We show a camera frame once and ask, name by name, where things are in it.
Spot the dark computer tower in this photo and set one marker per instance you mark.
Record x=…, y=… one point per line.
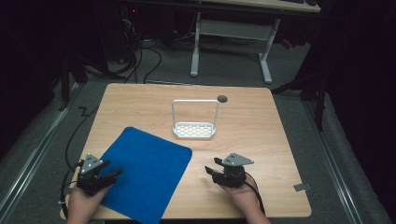
x=123, y=31

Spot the small red object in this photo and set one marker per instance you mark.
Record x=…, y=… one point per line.
x=287, y=44

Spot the dark round table grommet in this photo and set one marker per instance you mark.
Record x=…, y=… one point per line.
x=222, y=99

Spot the white desk with metal legs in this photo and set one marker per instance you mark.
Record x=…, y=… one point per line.
x=233, y=30

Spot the blue cloth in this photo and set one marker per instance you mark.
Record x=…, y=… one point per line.
x=149, y=169

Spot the black metal stand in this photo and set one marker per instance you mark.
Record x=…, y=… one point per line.
x=66, y=81
x=320, y=93

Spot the person's left hand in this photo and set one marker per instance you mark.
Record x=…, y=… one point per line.
x=82, y=203

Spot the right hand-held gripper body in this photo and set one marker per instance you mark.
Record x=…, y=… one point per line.
x=232, y=174

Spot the grey metal floor rail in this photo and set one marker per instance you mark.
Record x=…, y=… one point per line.
x=334, y=165
x=34, y=157

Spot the grey tape piece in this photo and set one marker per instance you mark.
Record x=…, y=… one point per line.
x=302, y=187

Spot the person's right hand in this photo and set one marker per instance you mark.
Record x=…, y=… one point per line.
x=241, y=196

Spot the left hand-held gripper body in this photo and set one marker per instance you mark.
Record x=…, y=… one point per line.
x=88, y=163

